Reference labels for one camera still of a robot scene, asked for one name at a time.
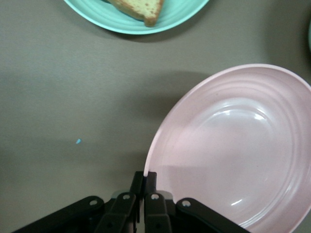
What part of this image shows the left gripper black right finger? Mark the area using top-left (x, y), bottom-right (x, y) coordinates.
top-left (144, 171), bottom-right (251, 233)

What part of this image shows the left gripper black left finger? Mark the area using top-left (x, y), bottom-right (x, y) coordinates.
top-left (12, 171), bottom-right (144, 233)

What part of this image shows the pink plate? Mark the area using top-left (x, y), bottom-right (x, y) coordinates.
top-left (143, 64), bottom-right (311, 233)

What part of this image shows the brown tablecloth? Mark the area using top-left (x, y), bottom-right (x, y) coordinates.
top-left (0, 0), bottom-right (311, 233)

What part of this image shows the green plate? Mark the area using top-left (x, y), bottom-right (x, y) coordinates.
top-left (63, 0), bottom-right (210, 35)

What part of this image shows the bread slice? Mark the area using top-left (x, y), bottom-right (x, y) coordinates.
top-left (106, 0), bottom-right (165, 27)

